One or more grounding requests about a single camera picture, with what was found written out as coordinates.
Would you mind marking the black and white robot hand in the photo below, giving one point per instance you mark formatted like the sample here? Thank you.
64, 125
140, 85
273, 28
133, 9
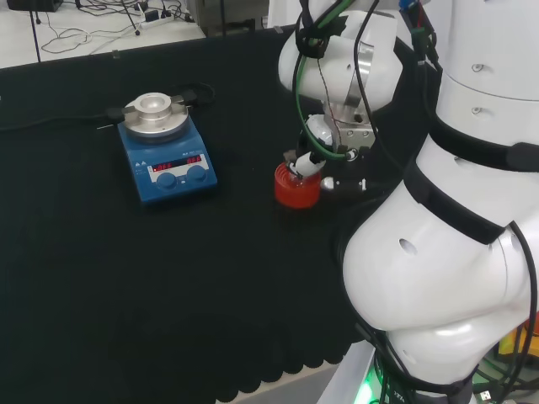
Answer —
345, 181

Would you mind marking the heater with blue base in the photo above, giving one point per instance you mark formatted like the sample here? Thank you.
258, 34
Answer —
168, 168

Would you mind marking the black bench cloth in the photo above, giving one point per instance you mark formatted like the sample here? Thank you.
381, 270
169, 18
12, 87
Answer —
168, 273

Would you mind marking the white power strip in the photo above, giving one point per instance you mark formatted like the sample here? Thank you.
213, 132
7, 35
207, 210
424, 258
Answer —
162, 19

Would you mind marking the thin metal probe rod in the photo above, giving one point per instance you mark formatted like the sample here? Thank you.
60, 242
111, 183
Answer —
103, 126

